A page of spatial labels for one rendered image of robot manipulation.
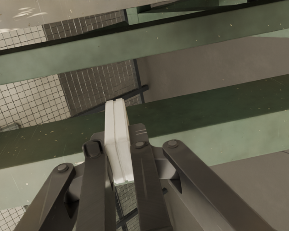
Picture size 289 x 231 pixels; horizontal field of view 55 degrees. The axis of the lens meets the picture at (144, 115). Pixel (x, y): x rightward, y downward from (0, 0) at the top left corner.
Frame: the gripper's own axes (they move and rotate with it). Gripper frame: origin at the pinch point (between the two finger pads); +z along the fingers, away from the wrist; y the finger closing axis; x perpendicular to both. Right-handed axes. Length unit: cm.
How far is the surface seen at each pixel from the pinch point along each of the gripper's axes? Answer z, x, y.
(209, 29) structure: 20.5, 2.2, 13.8
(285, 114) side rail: 10.5, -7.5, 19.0
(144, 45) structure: 20.5, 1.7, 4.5
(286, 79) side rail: 19.1, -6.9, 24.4
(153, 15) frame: 113, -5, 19
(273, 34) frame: 66, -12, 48
